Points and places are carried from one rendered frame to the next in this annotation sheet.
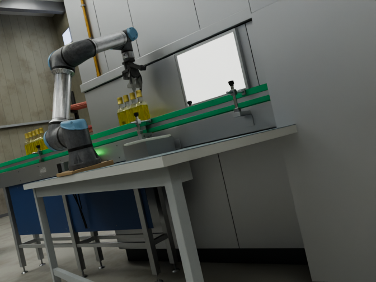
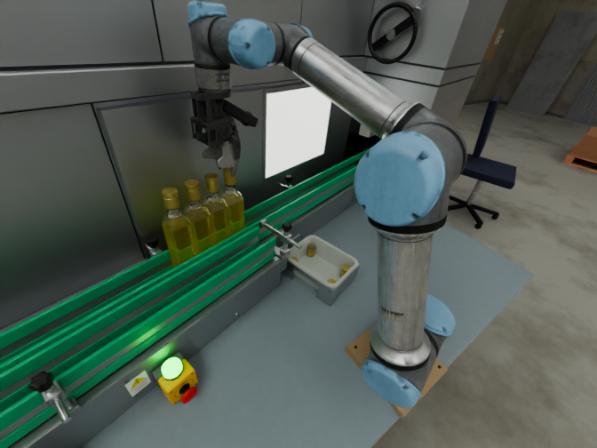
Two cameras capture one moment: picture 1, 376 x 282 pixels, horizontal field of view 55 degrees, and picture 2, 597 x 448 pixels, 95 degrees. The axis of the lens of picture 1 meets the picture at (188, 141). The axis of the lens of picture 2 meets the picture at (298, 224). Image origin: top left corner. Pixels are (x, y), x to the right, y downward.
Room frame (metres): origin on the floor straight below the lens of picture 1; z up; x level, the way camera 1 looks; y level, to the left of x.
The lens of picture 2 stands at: (2.02, 0.92, 1.51)
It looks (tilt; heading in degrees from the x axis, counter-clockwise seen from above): 37 degrees down; 269
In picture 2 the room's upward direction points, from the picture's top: 6 degrees clockwise
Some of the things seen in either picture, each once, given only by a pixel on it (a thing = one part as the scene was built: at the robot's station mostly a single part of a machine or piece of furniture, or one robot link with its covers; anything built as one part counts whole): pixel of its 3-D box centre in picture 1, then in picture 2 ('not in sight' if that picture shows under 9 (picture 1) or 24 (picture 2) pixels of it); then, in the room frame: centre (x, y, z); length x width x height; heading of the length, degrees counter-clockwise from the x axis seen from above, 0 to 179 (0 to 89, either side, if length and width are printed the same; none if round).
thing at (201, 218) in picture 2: (131, 122); (200, 236); (2.29, 0.33, 0.99); 0.06 x 0.06 x 0.21; 53
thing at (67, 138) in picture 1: (75, 132); (420, 324); (1.70, 0.51, 0.94); 0.13 x 0.12 x 0.14; 53
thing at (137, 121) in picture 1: (141, 122); (280, 236); (2.07, 0.24, 0.95); 0.17 x 0.03 x 0.12; 143
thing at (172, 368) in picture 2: not in sight; (171, 367); (2.28, 0.62, 0.84); 0.05 x 0.05 x 0.03
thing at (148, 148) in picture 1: (153, 147); (314, 264); (1.94, 0.19, 0.79); 0.27 x 0.17 x 0.08; 143
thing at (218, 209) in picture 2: (137, 120); (217, 228); (2.26, 0.28, 0.99); 0.06 x 0.06 x 0.21; 54
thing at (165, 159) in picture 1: (192, 149); (274, 236); (2.11, -0.01, 0.73); 1.58 x 1.52 x 0.04; 39
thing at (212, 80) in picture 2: (127, 56); (214, 79); (2.24, 0.25, 1.39); 0.08 x 0.08 x 0.05
